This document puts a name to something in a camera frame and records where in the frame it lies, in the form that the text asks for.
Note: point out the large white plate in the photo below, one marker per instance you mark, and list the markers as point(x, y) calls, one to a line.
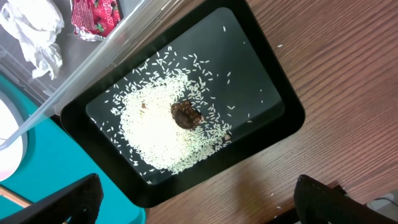
point(13, 153)

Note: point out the wooden chopstick right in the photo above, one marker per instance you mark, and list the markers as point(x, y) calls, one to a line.
point(14, 197)

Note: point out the teal serving tray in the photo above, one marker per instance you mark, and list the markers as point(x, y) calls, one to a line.
point(53, 161)

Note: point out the brown food scrap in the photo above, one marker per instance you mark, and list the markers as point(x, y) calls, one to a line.
point(185, 115)

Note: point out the clear plastic waste bin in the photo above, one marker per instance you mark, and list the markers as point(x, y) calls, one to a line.
point(84, 62)

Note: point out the white tissue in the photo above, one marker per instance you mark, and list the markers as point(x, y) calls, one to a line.
point(36, 25)

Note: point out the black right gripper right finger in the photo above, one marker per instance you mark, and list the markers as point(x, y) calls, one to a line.
point(315, 202)

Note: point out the rice pile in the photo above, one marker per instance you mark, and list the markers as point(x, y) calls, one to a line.
point(145, 132)

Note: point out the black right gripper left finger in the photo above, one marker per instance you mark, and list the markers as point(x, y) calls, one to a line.
point(76, 203)

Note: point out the red snack wrapper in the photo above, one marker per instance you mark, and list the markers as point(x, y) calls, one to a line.
point(94, 20)

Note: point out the black waste tray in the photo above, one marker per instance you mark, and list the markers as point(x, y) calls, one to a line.
point(268, 108)

